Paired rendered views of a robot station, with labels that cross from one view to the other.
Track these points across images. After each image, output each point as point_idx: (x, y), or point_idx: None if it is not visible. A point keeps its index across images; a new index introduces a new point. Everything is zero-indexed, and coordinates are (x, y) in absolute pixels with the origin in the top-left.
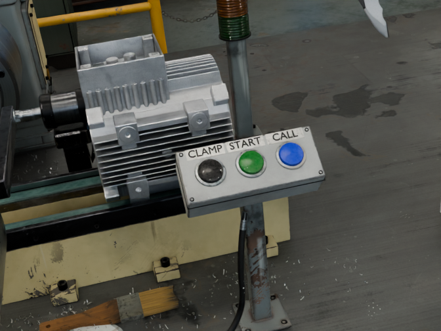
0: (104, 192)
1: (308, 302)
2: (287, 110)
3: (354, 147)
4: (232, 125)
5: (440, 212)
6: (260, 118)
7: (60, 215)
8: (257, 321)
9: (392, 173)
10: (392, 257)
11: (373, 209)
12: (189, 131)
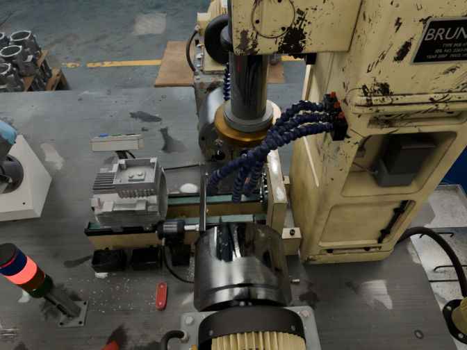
0: (167, 188)
1: None
2: (23, 348)
3: None
4: (70, 338)
5: (39, 216)
6: (48, 341)
7: (188, 201)
8: None
9: (31, 249)
10: (76, 198)
11: (61, 226)
12: None
